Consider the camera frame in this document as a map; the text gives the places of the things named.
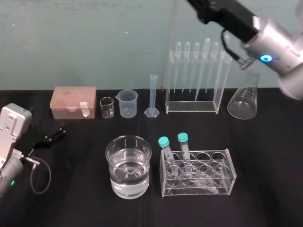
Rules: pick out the pink pipette tip box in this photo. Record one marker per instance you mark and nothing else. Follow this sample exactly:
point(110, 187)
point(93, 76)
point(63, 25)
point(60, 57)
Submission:
point(71, 100)

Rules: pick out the clear acrylic test tube rack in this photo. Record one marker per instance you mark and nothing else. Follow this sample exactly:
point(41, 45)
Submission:
point(213, 165)

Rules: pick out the clear acrylic pipette stand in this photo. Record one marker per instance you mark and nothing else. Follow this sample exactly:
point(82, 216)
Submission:
point(191, 106)

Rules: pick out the black table cloth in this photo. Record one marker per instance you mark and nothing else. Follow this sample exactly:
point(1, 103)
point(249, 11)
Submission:
point(82, 208)

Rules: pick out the translucent plastic measuring beaker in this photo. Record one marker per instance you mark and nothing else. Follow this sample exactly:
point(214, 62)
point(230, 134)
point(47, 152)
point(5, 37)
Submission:
point(128, 104)

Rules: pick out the plastic transfer pipette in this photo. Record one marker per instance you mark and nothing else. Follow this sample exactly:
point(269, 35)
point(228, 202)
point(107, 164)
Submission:
point(177, 61)
point(204, 61)
point(228, 50)
point(212, 63)

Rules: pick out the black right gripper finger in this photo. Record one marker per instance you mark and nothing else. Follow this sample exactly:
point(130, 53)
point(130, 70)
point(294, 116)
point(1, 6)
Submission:
point(208, 13)

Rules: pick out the plastic graduated cylinder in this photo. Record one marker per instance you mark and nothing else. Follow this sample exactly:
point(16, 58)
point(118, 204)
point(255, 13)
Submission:
point(153, 94)

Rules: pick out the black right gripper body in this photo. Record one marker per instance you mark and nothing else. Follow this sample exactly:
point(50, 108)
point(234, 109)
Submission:
point(239, 17)

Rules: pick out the small glass beaker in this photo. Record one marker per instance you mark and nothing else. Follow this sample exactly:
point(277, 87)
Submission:
point(107, 107)

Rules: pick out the large glass beaker with water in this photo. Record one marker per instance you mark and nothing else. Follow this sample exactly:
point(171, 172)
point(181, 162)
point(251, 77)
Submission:
point(129, 170)

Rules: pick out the glass conical flask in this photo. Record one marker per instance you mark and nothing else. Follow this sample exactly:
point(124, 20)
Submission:
point(243, 104)

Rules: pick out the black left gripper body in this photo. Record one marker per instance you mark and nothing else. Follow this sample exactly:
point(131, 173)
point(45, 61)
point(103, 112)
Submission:
point(33, 138)

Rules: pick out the teal capped centrifuge tube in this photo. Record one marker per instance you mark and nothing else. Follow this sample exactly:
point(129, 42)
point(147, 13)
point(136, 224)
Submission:
point(164, 142)
point(183, 138)

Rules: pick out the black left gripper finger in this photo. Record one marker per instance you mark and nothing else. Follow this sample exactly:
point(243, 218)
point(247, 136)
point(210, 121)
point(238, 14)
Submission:
point(54, 137)
point(62, 126)

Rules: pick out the beige tape strip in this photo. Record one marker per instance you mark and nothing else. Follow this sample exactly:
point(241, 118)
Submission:
point(84, 109)

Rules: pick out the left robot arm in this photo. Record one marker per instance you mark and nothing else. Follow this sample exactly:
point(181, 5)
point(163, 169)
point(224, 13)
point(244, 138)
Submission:
point(9, 132)

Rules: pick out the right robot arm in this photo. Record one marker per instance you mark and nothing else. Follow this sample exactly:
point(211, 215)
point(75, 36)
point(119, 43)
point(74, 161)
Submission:
point(279, 45)

